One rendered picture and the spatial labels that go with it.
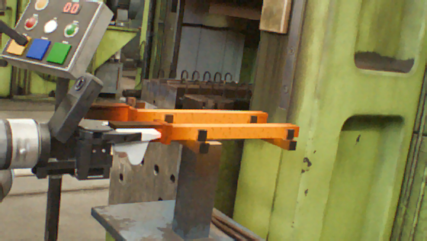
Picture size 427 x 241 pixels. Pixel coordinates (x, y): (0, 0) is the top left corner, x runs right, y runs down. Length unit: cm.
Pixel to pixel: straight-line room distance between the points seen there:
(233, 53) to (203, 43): 14
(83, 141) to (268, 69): 72
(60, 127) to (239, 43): 124
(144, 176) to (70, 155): 74
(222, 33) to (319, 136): 71
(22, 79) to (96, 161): 554
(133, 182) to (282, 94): 53
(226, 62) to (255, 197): 63
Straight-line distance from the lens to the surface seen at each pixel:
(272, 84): 146
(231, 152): 154
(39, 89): 646
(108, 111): 103
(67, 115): 85
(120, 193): 175
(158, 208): 135
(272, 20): 145
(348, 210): 165
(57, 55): 194
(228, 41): 197
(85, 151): 87
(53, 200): 222
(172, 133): 95
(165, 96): 162
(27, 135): 83
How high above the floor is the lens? 121
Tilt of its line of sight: 10 degrees down
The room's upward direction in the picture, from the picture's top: 8 degrees clockwise
